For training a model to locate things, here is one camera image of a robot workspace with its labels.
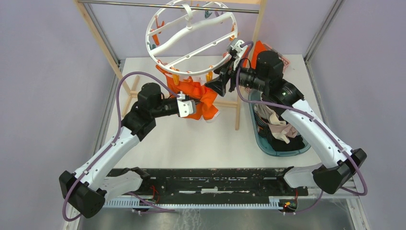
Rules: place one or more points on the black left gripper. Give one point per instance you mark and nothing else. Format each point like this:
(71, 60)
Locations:
(195, 100)

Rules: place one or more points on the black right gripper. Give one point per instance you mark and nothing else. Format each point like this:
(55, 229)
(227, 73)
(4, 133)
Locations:
(219, 84)

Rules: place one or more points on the orange underwear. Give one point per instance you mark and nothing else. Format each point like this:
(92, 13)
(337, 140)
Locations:
(195, 90)

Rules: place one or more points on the white round clip hanger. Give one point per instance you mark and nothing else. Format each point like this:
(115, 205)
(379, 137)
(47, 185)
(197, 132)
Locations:
(183, 42)

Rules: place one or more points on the beige grey underwear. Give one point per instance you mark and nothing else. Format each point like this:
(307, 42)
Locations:
(265, 112)

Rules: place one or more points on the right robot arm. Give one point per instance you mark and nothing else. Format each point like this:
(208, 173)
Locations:
(339, 161)

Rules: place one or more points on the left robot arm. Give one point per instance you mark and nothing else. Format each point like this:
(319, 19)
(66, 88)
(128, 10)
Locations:
(89, 186)

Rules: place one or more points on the yellow clothespin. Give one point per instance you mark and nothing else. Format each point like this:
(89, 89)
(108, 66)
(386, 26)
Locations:
(176, 79)
(209, 76)

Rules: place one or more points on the teal plastic basin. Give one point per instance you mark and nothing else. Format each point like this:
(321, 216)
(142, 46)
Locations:
(279, 133)

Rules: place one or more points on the orange cloth in basket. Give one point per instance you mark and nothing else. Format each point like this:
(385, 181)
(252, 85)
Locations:
(251, 62)

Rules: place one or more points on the pink laundry basket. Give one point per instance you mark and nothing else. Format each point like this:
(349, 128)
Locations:
(268, 74)

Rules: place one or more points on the teal clothespin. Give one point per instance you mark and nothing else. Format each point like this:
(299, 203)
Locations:
(207, 14)

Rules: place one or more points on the pink garment in basin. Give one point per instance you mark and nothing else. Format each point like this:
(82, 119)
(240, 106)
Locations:
(283, 133)

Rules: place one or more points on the dark clothes in basin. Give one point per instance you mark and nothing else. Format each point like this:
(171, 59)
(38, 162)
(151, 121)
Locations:
(282, 143)

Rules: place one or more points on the metal hanging rod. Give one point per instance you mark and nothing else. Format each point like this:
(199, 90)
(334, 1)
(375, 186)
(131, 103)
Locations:
(164, 6)

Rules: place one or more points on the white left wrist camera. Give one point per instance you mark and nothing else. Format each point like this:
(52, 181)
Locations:
(186, 106)

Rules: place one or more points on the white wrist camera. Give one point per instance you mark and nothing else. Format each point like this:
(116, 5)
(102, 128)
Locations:
(186, 106)
(237, 50)

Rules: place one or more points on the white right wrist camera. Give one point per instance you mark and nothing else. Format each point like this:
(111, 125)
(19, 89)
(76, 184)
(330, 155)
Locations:
(237, 50)

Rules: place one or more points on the wooden rack frame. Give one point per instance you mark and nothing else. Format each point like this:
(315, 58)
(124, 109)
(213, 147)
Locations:
(85, 10)

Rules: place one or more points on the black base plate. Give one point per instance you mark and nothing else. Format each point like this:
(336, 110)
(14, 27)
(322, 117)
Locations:
(233, 186)

